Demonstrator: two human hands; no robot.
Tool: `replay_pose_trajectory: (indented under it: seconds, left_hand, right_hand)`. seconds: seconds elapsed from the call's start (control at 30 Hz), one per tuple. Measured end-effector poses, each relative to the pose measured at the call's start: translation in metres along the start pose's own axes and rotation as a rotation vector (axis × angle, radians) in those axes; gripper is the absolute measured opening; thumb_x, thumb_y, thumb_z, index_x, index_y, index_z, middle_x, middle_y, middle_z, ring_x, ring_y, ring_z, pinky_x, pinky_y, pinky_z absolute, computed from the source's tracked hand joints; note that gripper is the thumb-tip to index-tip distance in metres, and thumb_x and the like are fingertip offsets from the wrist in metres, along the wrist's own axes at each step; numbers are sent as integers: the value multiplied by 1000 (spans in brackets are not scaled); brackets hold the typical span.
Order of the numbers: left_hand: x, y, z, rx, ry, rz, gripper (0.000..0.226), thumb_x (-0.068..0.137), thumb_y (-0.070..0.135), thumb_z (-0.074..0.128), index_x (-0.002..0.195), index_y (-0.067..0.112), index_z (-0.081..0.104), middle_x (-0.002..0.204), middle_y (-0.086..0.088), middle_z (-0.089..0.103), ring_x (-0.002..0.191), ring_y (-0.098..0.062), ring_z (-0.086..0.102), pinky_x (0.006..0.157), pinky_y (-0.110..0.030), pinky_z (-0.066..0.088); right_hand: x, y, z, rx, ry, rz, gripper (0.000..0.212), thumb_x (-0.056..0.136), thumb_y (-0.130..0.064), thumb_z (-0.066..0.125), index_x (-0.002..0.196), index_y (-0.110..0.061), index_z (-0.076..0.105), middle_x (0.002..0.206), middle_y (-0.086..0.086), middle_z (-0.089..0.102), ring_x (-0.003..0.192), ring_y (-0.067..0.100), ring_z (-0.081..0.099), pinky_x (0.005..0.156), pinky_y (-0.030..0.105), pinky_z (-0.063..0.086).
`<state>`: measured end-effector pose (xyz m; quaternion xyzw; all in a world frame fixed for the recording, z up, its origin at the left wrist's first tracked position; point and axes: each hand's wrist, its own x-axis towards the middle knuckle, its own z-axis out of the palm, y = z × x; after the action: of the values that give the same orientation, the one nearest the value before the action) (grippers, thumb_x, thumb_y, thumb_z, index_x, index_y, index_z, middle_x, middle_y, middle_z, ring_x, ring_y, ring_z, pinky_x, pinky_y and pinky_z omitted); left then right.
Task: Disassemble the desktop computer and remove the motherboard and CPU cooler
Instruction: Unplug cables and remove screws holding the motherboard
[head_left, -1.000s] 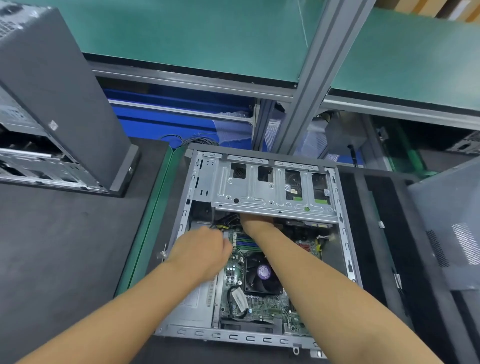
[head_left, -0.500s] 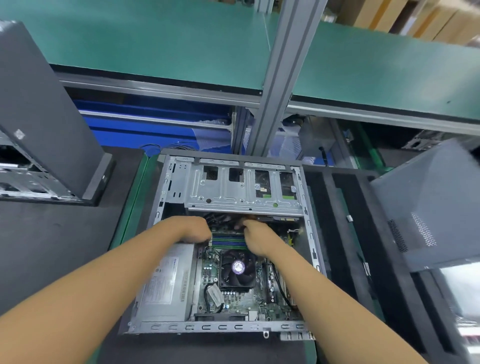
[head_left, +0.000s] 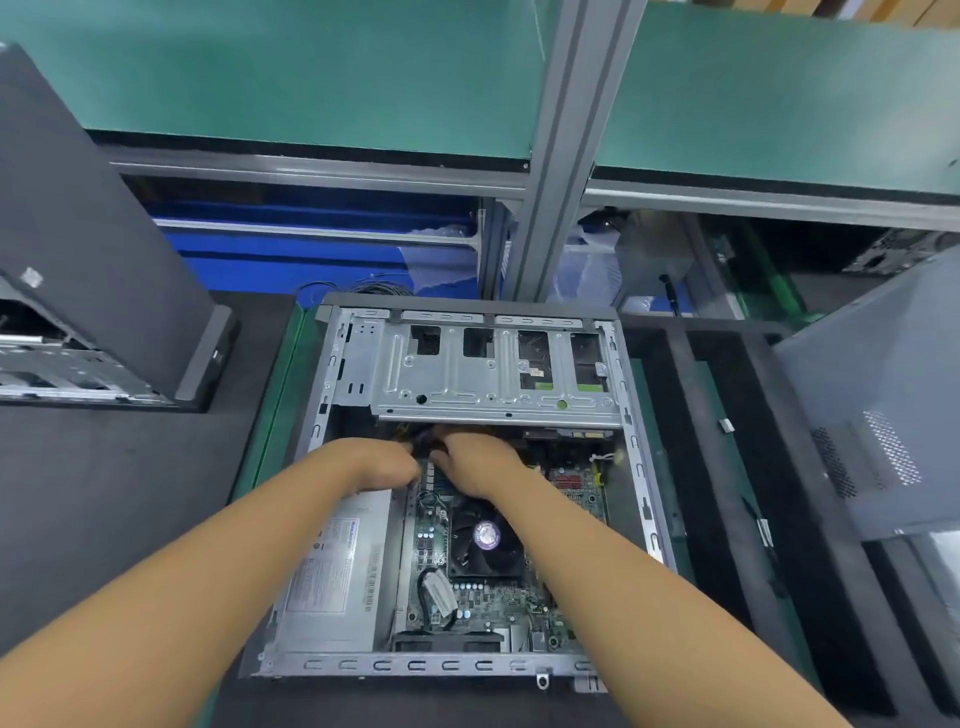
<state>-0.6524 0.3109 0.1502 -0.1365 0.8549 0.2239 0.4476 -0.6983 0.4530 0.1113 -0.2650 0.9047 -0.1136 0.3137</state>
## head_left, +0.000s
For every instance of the person's left hand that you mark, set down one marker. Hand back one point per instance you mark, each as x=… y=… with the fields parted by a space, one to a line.
x=383 y=461

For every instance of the person's right hand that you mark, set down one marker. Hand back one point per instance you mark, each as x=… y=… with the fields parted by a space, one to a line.
x=480 y=458

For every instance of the black CPU fan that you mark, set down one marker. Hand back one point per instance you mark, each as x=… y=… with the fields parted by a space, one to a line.
x=483 y=536

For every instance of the dark grey computer case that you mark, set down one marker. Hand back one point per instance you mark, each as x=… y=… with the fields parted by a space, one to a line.
x=480 y=368

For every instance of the green motherboard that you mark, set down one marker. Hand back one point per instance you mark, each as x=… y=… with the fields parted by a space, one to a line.
x=495 y=608

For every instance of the silver computer case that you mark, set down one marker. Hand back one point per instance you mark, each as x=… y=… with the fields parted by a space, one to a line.
x=90 y=255

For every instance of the grey case side panel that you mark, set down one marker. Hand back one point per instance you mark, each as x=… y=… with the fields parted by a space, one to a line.
x=885 y=390

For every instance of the distant computer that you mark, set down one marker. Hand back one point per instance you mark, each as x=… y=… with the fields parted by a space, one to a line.
x=900 y=252

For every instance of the person's right forearm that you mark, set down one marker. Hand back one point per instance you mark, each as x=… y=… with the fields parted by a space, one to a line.
x=660 y=615

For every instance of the person's left forearm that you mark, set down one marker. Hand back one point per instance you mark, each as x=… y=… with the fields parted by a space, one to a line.
x=165 y=600

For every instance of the silver power supply unit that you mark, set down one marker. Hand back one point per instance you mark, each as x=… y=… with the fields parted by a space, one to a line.
x=338 y=578

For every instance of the clear plastic bag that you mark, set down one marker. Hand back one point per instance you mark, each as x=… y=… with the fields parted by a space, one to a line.
x=593 y=273

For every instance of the blue plastic crate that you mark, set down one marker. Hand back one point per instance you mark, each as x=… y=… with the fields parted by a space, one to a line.
x=300 y=248

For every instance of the black divided foam tray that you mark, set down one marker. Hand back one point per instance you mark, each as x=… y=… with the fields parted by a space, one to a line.
x=750 y=495

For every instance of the long green workbench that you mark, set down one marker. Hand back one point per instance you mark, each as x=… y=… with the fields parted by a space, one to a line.
x=300 y=75

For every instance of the thick aluminium frame post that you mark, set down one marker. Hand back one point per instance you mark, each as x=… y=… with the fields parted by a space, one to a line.
x=570 y=135

